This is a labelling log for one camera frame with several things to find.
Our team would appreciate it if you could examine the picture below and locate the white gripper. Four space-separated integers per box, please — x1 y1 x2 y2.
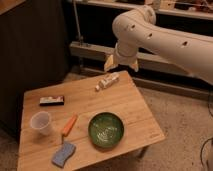
104 43 139 72

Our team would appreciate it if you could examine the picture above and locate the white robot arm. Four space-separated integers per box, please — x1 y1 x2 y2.
104 5 213 85

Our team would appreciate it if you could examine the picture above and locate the green ceramic bowl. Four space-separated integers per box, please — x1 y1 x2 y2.
88 112 124 148

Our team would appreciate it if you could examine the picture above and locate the vertical metal pole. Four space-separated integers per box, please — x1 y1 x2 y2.
72 0 83 45

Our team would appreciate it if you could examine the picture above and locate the black rectangular box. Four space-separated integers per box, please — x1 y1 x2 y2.
39 96 64 106

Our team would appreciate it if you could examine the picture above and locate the wooden folding table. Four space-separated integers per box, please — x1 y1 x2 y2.
17 71 165 171

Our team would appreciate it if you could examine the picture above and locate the clear plastic cup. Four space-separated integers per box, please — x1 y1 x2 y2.
30 111 52 135

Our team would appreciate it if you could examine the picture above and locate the blue sponge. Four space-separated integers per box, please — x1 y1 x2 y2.
51 141 76 168

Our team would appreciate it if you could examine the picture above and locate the metal shelf rail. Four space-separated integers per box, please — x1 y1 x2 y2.
69 41 213 85

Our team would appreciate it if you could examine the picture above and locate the black cable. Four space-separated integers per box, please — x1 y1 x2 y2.
199 93 213 171

